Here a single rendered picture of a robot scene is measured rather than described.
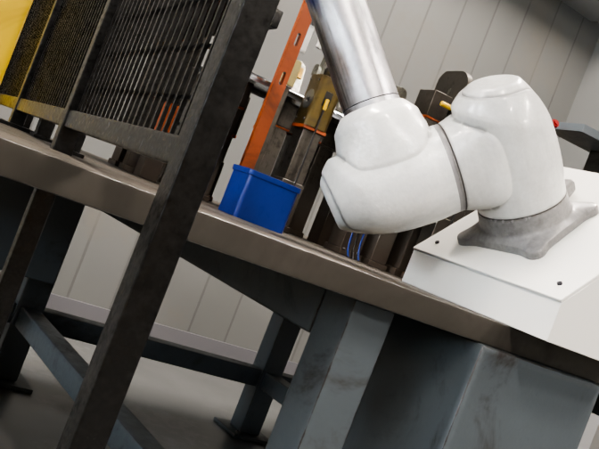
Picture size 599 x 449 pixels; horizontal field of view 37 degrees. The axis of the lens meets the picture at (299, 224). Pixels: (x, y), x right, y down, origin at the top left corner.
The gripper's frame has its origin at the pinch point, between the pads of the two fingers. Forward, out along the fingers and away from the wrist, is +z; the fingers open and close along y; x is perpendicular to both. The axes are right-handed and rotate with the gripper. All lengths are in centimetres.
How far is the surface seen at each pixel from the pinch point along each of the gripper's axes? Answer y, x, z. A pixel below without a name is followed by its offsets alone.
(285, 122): 2.0, 0.1, 19.6
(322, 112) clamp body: 20.4, -0.2, 16.4
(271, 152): 1.6, -0.3, 27.5
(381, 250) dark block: 25, 24, 40
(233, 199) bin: 45, -22, 41
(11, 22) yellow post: -43, -61, 20
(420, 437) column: 84, 8, 65
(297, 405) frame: 82, -14, 66
